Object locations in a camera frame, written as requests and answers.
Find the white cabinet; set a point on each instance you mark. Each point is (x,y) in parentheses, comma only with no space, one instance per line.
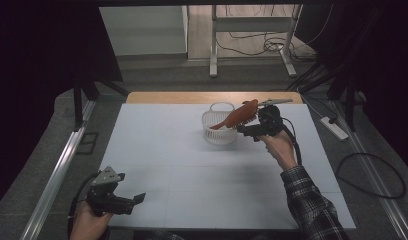
(143,30)

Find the black curtain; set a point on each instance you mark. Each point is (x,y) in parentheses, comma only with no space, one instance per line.
(32,66)
(385,66)

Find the person's right hand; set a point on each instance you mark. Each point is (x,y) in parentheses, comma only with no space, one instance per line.
(280,148)

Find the white power strip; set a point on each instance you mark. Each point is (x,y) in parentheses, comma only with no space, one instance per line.
(334,129)

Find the black stand legs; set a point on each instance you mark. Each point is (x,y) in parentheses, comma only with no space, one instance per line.
(78,103)
(350,106)

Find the white plastic mesh basket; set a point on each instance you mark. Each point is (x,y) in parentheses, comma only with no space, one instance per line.
(218,136)

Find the white metal stand frame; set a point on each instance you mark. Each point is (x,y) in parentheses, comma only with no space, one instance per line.
(252,25)

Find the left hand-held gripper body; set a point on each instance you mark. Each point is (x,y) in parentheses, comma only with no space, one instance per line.
(102,198)

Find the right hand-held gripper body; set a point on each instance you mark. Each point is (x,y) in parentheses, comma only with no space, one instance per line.
(270,121)

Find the white table cover board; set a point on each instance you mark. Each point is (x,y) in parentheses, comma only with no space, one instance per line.
(208,173)

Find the person's left hand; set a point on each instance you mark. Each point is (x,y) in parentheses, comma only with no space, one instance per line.
(87,223)

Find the aluminium floor rail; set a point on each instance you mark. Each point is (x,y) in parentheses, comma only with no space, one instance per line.
(58,176)
(375,176)

